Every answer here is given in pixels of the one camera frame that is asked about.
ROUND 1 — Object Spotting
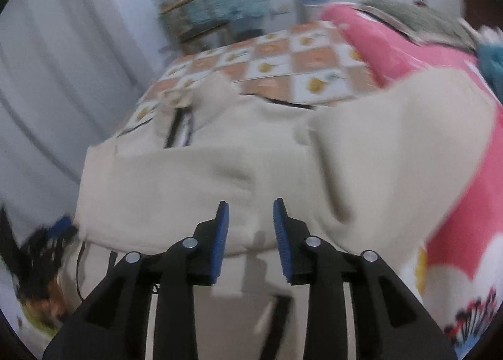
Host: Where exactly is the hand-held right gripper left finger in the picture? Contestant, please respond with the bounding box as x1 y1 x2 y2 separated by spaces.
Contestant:
42 201 230 360

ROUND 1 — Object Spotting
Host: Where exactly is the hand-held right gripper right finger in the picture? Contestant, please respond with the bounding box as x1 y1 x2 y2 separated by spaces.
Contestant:
273 198 458 360

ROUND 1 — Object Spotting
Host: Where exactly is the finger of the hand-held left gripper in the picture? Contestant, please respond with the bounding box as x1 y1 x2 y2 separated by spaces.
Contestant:
49 216 79 239

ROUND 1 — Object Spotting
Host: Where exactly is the cream jacket with black trim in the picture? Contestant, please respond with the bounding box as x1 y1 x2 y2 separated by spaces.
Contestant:
59 67 496 360

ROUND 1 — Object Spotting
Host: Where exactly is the white curtain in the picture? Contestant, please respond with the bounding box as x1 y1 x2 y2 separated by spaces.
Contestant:
0 0 158 227

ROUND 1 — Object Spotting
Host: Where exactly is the orange checkered bed sheet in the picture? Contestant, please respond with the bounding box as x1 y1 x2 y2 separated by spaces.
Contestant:
118 20 384 137

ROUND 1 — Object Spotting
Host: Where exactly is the wooden chair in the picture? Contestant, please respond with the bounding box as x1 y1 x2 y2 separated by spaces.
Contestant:
159 0 232 54

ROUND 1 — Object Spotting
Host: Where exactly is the pink floral blanket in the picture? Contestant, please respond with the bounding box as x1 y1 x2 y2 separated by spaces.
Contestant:
320 3 503 357

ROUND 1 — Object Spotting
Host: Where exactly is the white water dispenser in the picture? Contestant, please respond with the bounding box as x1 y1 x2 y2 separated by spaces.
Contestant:
295 4 327 25

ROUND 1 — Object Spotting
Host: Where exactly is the grey blanket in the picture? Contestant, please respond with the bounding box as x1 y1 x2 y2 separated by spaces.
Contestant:
359 0 482 56

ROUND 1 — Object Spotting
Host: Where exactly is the blue patterned cloth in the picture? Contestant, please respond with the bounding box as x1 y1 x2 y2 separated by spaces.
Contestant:
477 42 503 103

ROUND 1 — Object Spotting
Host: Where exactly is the pale pink cloth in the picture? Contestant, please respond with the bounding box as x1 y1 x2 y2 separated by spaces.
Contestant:
481 26 503 44

